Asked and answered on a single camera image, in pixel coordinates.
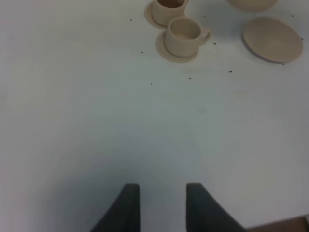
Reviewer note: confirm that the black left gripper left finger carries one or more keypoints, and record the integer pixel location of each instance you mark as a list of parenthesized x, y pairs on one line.
[(124, 214)]

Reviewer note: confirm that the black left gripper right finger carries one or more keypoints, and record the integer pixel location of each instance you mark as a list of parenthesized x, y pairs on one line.
[(204, 214)]

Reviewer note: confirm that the beige ceramic teapot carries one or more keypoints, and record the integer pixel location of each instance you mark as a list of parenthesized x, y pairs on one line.
[(252, 5)]

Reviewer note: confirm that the beige teapot saucer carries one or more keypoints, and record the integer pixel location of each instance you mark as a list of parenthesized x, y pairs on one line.
[(272, 40)]

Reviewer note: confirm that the near beige teacup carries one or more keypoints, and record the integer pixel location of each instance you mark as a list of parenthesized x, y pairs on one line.
[(184, 37)]

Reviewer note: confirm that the beige teacup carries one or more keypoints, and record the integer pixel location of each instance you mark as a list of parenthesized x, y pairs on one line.
[(184, 37), (163, 11)]

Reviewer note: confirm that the far beige cup saucer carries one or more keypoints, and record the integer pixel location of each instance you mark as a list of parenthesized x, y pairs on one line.
[(148, 17)]

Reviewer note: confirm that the far beige teacup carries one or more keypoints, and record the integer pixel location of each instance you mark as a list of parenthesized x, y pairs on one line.
[(163, 11)]

